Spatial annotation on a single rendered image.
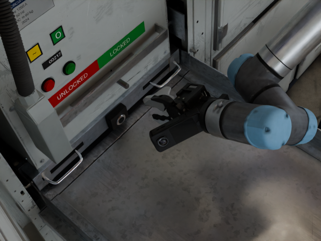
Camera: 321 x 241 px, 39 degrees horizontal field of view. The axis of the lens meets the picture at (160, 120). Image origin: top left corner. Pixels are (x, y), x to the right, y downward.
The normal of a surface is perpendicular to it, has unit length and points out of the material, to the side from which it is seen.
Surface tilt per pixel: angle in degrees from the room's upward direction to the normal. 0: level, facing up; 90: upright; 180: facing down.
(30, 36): 90
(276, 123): 60
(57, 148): 90
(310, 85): 0
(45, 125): 90
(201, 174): 0
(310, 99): 0
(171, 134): 65
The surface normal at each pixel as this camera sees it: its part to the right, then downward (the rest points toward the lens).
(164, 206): -0.07, -0.58
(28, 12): 0.75, 0.51
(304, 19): -0.61, -0.13
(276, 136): 0.62, 0.15
